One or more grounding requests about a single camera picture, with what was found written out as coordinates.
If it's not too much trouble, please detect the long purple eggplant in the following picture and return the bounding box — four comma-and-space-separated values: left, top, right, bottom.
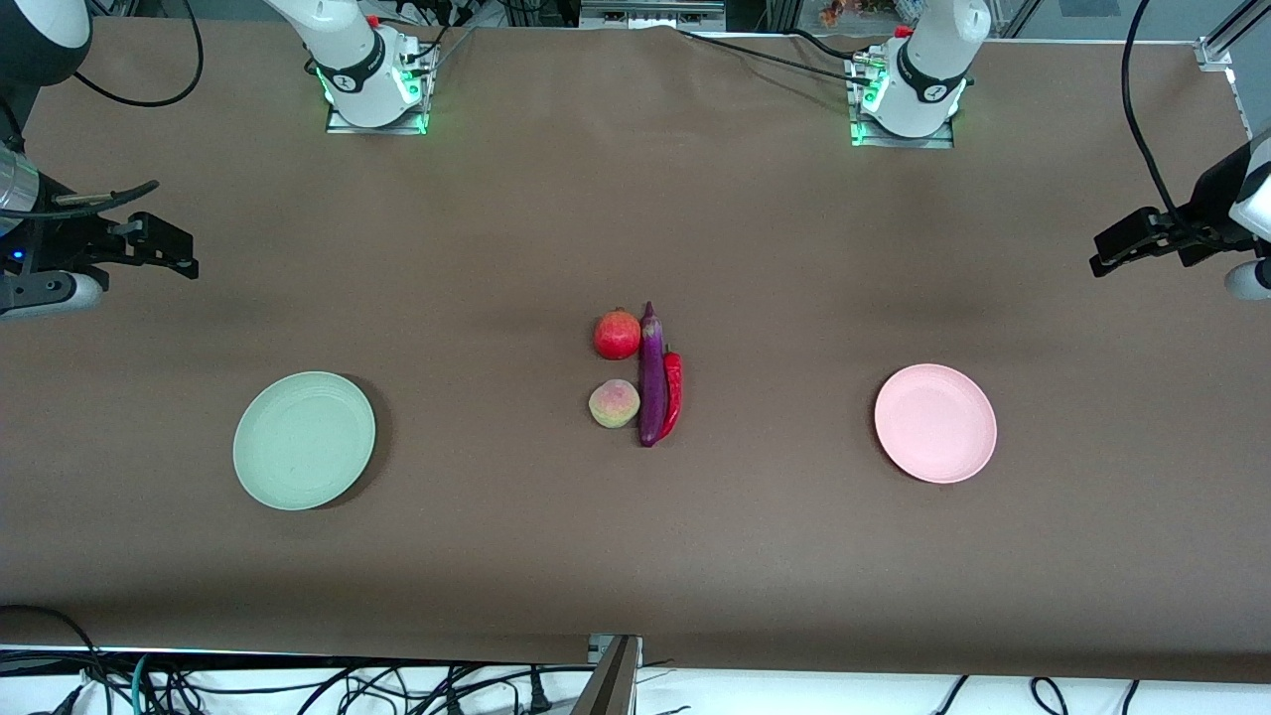
636, 301, 668, 449

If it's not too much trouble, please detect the brown table cover sheet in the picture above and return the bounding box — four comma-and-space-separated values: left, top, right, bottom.
0, 18, 1271, 686

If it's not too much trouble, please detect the pink round plate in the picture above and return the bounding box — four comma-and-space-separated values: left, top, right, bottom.
874, 363, 998, 486

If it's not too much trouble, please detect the aluminium profile post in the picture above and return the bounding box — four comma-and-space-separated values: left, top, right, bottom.
571, 634, 644, 715

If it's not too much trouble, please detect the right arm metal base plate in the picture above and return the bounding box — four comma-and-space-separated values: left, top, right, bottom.
325, 40, 430, 136

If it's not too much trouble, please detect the black looped floor cable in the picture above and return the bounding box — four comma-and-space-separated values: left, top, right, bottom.
0, 604, 112, 715

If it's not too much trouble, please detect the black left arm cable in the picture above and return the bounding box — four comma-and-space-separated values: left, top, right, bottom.
1120, 0, 1207, 239

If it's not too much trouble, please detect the short black tabletop cable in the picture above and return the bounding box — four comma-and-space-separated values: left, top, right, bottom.
789, 28, 865, 63

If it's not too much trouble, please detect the pink yellow peach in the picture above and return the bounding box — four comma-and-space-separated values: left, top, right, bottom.
588, 378, 641, 430

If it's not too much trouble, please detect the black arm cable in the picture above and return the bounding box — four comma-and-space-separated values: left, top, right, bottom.
1120, 0, 1207, 239
0, 0, 205, 215

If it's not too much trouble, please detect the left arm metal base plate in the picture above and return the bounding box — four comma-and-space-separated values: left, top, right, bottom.
849, 55, 956, 150

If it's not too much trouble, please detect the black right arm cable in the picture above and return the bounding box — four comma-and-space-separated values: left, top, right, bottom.
0, 0, 205, 215

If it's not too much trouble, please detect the long black tabletop cable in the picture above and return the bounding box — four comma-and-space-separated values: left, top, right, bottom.
675, 28, 875, 88

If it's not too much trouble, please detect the aluminium frame corner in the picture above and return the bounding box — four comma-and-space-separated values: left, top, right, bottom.
1195, 0, 1271, 72

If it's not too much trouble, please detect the grey metal device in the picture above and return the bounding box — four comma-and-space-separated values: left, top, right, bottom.
579, 0, 726, 31

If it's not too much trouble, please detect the light green round plate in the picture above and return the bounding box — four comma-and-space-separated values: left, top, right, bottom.
232, 370, 377, 512

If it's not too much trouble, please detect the red pomegranate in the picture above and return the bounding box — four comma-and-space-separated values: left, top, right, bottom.
593, 307, 642, 361

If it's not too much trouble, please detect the red chili pepper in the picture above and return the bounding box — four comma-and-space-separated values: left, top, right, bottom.
655, 344, 684, 444

